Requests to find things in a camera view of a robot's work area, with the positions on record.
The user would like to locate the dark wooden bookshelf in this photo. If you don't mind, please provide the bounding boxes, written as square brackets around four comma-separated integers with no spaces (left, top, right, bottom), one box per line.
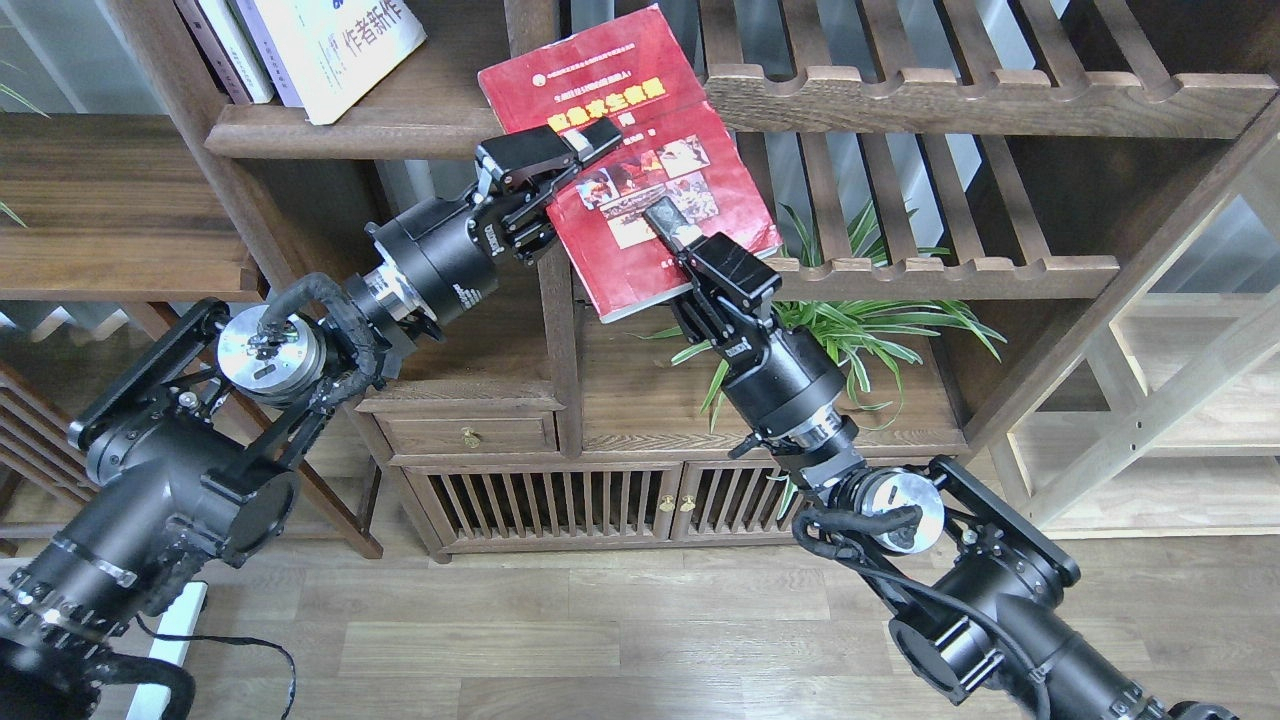
[3,1,1277,561]

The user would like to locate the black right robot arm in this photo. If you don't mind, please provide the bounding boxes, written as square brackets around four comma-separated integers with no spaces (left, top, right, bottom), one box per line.
[644,199,1231,719]

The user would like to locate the dark slatted wooden rack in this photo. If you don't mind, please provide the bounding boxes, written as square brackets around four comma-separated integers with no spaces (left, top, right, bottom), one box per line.
[1,360,128,559]

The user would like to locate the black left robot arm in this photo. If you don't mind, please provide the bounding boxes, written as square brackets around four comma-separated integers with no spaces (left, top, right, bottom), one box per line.
[3,118,622,719]

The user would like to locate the red cover book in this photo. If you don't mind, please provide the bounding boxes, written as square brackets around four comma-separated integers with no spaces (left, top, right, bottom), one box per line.
[477,5,783,323]

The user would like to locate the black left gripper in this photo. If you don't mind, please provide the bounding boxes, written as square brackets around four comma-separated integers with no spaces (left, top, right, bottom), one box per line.
[365,117,623,331]

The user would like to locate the light wooden shelf frame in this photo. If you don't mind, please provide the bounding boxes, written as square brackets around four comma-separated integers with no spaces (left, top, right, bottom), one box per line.
[989,131,1279,538]

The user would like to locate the white book blue characters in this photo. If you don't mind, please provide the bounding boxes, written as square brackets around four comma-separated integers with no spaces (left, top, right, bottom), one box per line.
[252,1,428,126]

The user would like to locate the lavender white paperback book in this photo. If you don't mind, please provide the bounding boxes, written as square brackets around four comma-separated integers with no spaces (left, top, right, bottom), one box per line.
[236,0,305,108]

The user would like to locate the white spine upright book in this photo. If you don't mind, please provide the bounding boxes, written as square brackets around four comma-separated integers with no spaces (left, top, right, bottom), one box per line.
[197,0,275,104]

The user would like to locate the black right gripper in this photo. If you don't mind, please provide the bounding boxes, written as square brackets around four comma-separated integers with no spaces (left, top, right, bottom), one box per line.
[643,199,861,466]

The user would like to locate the white bar on floor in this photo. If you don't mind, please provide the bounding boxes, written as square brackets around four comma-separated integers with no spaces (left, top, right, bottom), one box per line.
[125,582,209,720]

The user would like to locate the purple spine upright book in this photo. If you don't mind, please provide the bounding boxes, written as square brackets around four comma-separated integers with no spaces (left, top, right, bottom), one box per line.
[173,1,251,105]

